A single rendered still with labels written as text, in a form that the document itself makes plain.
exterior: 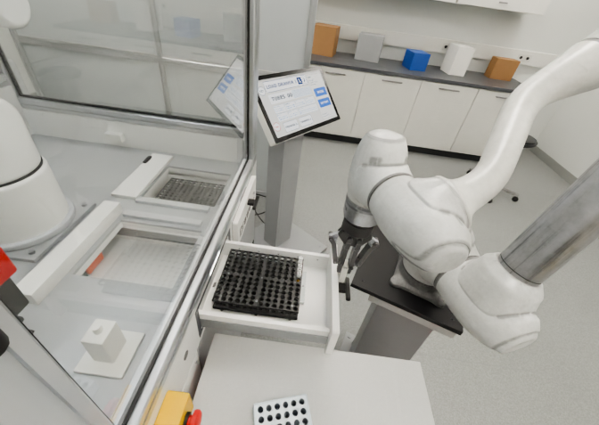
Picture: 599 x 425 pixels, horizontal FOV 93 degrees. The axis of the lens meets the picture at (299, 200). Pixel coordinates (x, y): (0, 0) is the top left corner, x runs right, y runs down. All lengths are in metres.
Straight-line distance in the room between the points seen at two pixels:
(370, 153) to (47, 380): 0.52
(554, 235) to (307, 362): 0.65
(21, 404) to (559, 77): 0.88
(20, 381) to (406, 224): 0.45
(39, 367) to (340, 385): 0.67
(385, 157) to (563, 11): 4.31
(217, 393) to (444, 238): 0.64
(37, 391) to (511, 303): 0.83
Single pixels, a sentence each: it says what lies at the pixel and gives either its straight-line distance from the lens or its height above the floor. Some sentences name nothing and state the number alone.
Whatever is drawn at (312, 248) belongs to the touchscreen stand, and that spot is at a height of 0.03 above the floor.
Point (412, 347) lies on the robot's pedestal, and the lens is 1.28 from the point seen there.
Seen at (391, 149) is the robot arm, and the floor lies 1.34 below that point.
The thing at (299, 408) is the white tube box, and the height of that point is 0.80.
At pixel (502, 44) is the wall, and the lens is 4.55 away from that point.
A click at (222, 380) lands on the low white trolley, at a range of 0.86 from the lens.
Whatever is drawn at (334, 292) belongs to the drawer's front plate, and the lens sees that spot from 0.79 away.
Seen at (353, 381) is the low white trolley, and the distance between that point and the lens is 0.89.
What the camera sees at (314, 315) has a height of 0.84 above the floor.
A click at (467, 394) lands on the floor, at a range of 1.95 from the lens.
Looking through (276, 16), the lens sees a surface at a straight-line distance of 2.08.
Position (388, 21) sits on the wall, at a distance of 4.10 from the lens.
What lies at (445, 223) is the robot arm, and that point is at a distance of 0.47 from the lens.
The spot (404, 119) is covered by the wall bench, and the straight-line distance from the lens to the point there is 3.67.
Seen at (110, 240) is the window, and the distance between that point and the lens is 0.42.
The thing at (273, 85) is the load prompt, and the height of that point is 1.16.
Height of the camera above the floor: 1.56
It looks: 37 degrees down
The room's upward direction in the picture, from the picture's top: 8 degrees clockwise
